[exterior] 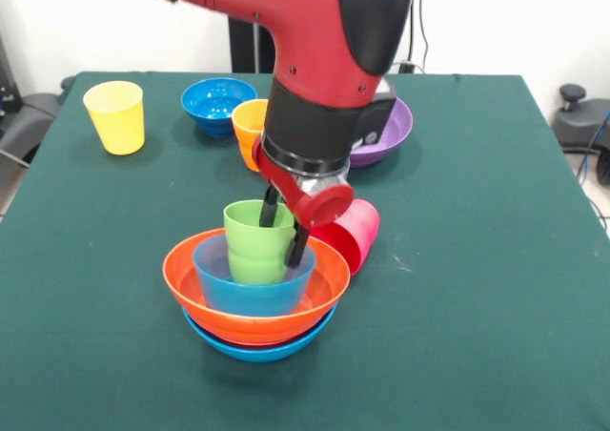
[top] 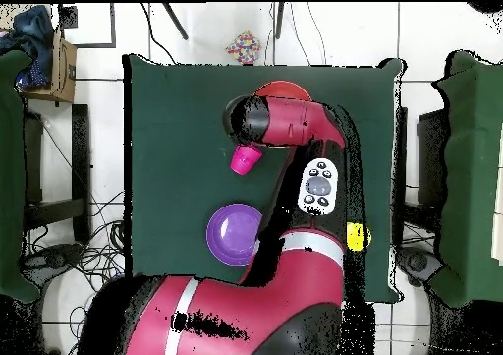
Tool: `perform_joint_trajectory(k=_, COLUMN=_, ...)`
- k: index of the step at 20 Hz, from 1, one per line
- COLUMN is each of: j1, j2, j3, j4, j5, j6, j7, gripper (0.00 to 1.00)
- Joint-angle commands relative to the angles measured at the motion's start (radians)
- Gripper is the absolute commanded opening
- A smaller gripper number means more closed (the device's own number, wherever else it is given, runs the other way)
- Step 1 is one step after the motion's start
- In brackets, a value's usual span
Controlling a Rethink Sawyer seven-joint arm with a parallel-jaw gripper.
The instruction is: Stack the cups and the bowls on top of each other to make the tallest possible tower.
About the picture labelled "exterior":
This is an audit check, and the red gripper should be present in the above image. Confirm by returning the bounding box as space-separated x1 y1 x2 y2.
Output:
251 137 356 267

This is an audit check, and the green plastic cup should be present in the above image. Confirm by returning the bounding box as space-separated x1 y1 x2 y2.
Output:
222 199 297 286

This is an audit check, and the pink plastic cup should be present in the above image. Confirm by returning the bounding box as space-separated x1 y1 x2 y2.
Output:
309 198 381 277

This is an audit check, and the small light blue bowl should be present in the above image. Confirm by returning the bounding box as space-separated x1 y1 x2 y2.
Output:
192 236 317 318

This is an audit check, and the wide orange-red bowl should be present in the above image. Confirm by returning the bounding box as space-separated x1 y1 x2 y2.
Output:
162 228 352 346

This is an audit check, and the orange plastic cup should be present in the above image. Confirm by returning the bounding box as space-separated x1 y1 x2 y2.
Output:
231 98 270 172

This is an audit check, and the small orange-red bowl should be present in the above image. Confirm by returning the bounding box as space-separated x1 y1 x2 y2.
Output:
190 314 335 351

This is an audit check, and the large light blue bowl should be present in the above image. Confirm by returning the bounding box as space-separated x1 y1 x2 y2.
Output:
181 301 339 363

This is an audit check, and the purple plastic bowl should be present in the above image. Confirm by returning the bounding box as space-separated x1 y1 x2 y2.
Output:
349 97 415 169

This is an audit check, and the small dark blue bowl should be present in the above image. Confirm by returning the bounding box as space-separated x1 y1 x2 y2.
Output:
180 77 259 139

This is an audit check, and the yellow plastic cup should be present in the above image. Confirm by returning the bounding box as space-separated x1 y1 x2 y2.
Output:
82 80 145 156

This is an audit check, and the dark green tablecloth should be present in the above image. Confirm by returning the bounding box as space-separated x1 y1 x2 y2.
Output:
0 71 610 431

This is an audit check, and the black equipment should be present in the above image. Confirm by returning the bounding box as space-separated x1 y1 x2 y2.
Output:
0 34 23 113

